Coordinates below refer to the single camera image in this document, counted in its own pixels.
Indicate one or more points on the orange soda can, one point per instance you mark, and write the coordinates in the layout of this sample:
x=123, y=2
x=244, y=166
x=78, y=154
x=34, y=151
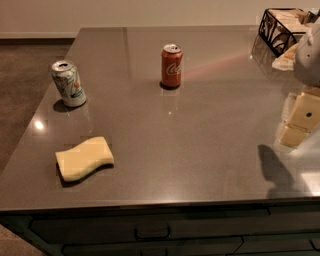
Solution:
x=171, y=65

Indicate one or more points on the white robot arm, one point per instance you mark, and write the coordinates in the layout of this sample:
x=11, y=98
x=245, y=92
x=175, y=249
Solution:
x=306, y=64

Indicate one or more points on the dark cabinet drawer front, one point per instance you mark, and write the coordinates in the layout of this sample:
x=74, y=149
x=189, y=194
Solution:
x=180, y=231

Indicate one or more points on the yellow sponge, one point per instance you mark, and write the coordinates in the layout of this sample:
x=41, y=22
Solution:
x=81, y=160

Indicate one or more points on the black wire napkin basket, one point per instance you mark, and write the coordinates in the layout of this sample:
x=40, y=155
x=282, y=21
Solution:
x=281, y=43

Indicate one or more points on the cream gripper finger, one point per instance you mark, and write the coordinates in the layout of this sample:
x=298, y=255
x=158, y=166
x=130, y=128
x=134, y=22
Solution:
x=300, y=116

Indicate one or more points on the white green soda can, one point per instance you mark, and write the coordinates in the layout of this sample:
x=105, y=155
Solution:
x=67, y=80

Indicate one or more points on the napkins in basket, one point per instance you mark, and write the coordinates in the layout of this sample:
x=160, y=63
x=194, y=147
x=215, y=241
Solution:
x=292, y=22

